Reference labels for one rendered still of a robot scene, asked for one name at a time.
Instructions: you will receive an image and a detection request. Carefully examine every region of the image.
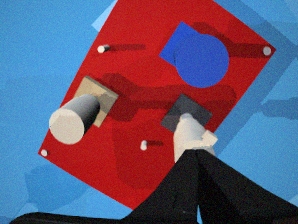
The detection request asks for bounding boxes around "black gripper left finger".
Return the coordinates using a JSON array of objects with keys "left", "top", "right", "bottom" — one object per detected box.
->
[{"left": 9, "top": 149, "right": 200, "bottom": 224}]

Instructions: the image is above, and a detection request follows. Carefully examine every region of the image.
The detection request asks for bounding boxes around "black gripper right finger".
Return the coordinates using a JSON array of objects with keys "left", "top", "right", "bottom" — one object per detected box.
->
[{"left": 196, "top": 149, "right": 298, "bottom": 224}]

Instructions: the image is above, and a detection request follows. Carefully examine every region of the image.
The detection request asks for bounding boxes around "red circuit board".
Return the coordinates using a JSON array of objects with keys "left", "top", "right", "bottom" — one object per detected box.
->
[{"left": 39, "top": 0, "right": 277, "bottom": 210}]

